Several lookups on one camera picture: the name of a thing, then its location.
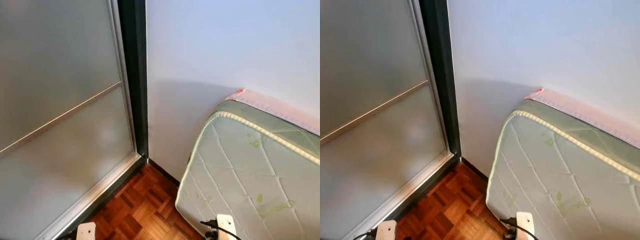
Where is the white green quilted mattress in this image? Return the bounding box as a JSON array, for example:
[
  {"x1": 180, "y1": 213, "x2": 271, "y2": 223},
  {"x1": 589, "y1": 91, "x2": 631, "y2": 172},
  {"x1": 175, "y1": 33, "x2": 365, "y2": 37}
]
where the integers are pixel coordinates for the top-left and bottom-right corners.
[
  {"x1": 486, "y1": 98, "x2": 640, "y2": 240},
  {"x1": 175, "y1": 99, "x2": 320, "y2": 240}
]

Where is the dark skirting board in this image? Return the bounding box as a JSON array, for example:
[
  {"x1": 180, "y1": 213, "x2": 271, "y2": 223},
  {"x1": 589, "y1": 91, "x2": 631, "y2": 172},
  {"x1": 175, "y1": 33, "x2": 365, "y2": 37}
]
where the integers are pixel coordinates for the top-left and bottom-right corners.
[
  {"x1": 460, "y1": 157, "x2": 490, "y2": 182},
  {"x1": 148, "y1": 158, "x2": 181, "y2": 187}
]

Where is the pink fabric bed base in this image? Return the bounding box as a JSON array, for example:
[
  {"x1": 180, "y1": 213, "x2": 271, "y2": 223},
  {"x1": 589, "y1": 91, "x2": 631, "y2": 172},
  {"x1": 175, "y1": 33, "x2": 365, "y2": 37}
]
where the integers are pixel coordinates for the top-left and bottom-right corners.
[
  {"x1": 524, "y1": 88, "x2": 640, "y2": 150},
  {"x1": 223, "y1": 88, "x2": 320, "y2": 136}
]

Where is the frosted glass sliding door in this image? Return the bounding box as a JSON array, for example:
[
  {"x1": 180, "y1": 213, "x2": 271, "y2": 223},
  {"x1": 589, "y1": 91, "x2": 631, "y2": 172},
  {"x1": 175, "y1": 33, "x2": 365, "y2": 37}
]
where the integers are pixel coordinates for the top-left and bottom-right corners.
[
  {"x1": 320, "y1": 0, "x2": 454, "y2": 240},
  {"x1": 0, "y1": 0, "x2": 144, "y2": 240}
]

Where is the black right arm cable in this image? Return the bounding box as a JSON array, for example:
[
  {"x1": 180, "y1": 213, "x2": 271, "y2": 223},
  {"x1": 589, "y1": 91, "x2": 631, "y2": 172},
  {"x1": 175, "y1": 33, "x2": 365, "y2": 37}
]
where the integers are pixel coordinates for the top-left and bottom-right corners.
[
  {"x1": 499, "y1": 216, "x2": 540, "y2": 240},
  {"x1": 200, "y1": 219, "x2": 242, "y2": 240}
]

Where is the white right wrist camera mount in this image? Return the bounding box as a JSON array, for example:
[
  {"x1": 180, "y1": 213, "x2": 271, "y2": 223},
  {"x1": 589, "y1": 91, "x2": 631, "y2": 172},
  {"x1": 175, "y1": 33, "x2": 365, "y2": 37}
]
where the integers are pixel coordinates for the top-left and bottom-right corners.
[
  {"x1": 515, "y1": 211, "x2": 536, "y2": 240},
  {"x1": 216, "y1": 214, "x2": 238, "y2": 240}
]

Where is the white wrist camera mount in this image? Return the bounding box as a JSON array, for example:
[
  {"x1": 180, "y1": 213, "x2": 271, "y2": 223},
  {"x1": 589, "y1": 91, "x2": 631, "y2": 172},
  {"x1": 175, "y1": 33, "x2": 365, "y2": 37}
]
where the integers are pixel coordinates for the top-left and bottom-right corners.
[
  {"x1": 216, "y1": 214, "x2": 238, "y2": 240},
  {"x1": 515, "y1": 211, "x2": 536, "y2": 240},
  {"x1": 375, "y1": 220, "x2": 398, "y2": 240},
  {"x1": 76, "y1": 222, "x2": 97, "y2": 240}
]

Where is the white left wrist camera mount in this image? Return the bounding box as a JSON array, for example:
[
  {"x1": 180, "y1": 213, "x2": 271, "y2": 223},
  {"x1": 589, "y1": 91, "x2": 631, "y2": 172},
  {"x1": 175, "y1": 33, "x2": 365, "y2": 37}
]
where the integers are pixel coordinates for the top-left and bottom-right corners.
[
  {"x1": 375, "y1": 220, "x2": 398, "y2": 240},
  {"x1": 76, "y1": 222, "x2": 97, "y2": 240}
]

